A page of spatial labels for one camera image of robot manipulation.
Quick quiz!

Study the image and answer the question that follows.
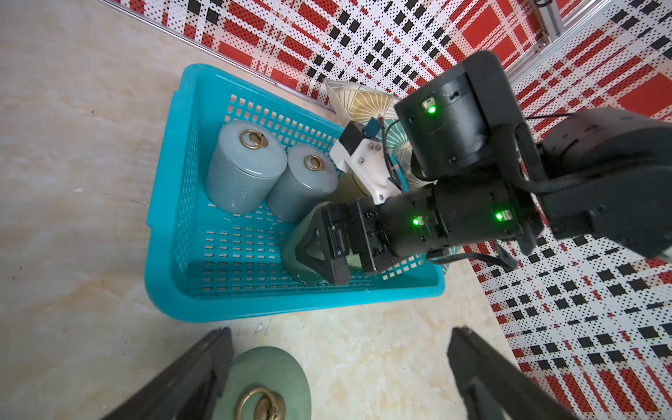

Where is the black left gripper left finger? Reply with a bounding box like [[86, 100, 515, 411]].
[[105, 327, 234, 419]]

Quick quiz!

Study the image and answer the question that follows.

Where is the yellow tea canister back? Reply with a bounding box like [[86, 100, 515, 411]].
[[325, 173, 370, 203]]

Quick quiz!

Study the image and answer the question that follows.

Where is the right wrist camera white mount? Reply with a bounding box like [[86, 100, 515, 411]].
[[329, 117, 402, 205]]

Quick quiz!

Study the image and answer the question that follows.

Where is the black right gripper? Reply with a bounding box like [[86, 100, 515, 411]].
[[293, 198, 404, 286]]

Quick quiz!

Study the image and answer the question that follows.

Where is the yellow tea canister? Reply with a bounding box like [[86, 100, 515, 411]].
[[325, 173, 370, 203], [280, 201, 363, 285]]

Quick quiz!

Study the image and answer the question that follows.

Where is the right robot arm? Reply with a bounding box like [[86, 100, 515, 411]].
[[282, 51, 671, 285]]

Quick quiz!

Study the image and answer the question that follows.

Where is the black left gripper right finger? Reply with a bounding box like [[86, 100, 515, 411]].
[[447, 327, 576, 419]]

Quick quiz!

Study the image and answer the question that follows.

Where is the teal plastic basket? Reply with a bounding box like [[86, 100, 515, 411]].
[[145, 64, 446, 323]]

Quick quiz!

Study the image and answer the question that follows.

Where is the green tea canister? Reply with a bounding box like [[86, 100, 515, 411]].
[[213, 346, 312, 419]]

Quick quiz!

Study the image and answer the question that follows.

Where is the yellow tea canister front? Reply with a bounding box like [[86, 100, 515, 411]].
[[280, 201, 363, 285]]

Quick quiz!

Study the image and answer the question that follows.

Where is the geometric fan pattern pillow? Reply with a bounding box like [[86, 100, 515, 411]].
[[324, 79, 463, 274]]

